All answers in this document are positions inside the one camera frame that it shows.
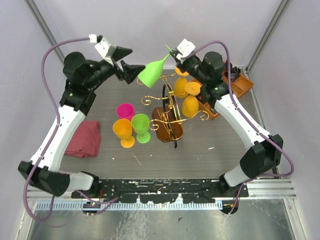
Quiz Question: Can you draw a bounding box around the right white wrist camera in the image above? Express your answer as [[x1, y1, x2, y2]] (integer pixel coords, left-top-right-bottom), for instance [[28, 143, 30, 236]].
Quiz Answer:
[[176, 39, 196, 60]]

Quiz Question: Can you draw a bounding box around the pink wine glass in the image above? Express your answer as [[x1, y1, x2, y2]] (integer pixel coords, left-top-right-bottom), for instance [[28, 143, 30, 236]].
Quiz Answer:
[[116, 103, 135, 121]]

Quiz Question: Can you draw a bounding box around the red folded cloth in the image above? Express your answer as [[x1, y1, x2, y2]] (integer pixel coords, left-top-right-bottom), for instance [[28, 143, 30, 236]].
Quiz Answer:
[[64, 121, 101, 158]]

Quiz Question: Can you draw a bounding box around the gold wire glass rack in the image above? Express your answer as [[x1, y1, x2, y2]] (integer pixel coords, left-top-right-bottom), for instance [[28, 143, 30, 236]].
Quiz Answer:
[[141, 75, 209, 149]]

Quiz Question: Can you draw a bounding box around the wooden compartment tray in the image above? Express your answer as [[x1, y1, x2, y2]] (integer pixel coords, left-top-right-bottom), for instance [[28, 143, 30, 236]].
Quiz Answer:
[[191, 73, 254, 120]]

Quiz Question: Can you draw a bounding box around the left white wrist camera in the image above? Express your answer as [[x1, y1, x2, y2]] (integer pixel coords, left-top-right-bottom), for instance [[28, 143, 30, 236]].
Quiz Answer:
[[88, 34, 117, 66]]

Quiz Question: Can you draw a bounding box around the orange wine glass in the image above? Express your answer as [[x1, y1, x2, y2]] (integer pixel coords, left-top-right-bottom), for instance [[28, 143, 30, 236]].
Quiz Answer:
[[182, 81, 201, 118], [173, 67, 189, 98], [112, 118, 135, 148]]

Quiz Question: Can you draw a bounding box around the orange wine glass front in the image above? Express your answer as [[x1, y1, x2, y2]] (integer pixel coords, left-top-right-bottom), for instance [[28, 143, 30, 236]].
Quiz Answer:
[[112, 118, 135, 148]]

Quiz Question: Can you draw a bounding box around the green wine glass front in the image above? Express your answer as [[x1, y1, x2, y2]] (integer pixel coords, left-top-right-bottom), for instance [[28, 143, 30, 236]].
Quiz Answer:
[[131, 113, 151, 144]]

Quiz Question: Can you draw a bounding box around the black folded item in tray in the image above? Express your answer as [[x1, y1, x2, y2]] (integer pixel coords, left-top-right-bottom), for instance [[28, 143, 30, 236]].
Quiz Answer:
[[230, 66, 241, 82]]

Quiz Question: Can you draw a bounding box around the green wine glass back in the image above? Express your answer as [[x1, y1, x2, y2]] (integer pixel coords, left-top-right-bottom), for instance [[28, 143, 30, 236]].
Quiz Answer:
[[137, 45, 172, 88]]

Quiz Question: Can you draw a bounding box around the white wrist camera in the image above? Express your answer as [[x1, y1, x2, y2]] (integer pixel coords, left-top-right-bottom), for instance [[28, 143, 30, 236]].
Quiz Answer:
[[88, 34, 117, 66], [176, 39, 196, 60]]

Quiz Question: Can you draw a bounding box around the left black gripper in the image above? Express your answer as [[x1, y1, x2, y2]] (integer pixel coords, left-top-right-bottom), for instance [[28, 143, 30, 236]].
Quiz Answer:
[[85, 46, 146, 89]]

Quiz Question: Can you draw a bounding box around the green wine glass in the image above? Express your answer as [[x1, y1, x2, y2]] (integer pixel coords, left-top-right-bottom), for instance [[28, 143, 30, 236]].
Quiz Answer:
[[137, 45, 172, 88], [131, 113, 151, 144]]

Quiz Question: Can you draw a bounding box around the black mounting base plate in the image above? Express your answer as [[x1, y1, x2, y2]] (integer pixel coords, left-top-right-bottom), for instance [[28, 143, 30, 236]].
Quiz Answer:
[[86, 178, 239, 204]]

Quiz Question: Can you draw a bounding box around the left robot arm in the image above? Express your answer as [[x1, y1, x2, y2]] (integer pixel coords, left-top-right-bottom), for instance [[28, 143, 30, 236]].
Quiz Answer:
[[18, 46, 145, 198]]

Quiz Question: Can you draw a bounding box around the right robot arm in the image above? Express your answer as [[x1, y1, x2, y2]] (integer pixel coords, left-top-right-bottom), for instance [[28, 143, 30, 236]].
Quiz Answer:
[[169, 50, 284, 197]]

